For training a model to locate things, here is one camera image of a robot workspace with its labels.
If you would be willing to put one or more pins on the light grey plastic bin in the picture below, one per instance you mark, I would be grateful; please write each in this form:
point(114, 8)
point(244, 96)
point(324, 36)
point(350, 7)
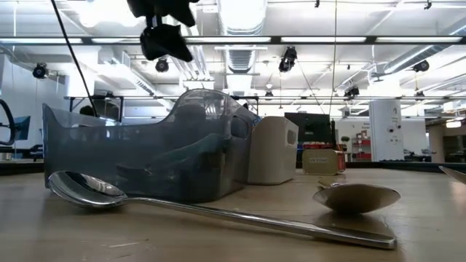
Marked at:
point(271, 156)

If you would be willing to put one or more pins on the red storage shelf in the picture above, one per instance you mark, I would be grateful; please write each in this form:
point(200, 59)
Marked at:
point(361, 149)

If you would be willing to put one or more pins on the dark grey plastic bin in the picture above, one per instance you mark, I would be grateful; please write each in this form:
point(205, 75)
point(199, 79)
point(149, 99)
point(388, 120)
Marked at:
point(109, 153)

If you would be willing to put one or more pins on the all silver spoon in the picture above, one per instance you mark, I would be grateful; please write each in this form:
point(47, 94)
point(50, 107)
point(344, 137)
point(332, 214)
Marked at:
point(87, 191)

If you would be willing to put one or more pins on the white column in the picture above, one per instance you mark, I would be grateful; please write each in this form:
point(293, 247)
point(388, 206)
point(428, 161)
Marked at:
point(386, 131)

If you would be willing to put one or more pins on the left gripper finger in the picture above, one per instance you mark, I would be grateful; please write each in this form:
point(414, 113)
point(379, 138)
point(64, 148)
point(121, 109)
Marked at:
point(164, 41)

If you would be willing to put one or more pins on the black ceiling camera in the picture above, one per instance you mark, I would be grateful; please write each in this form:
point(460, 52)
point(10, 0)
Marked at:
point(351, 91)
point(162, 66)
point(287, 60)
point(421, 66)
point(40, 71)

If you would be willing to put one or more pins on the silver ventilation duct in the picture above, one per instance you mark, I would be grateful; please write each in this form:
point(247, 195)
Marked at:
point(242, 22)

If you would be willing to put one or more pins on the blue lit monitor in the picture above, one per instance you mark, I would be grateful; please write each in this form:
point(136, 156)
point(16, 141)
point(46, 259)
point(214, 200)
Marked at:
point(22, 127)

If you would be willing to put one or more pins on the black aluminium table frame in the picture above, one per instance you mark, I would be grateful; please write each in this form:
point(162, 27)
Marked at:
point(22, 167)

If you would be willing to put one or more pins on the black monitor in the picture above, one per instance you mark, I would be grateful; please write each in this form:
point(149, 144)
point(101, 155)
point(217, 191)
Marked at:
point(313, 127)

